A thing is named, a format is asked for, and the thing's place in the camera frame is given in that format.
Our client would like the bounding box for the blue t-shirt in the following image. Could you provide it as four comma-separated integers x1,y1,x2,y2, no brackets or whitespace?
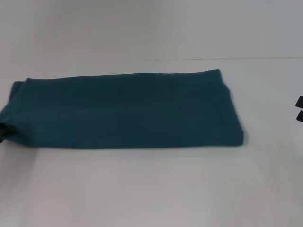
0,69,245,150

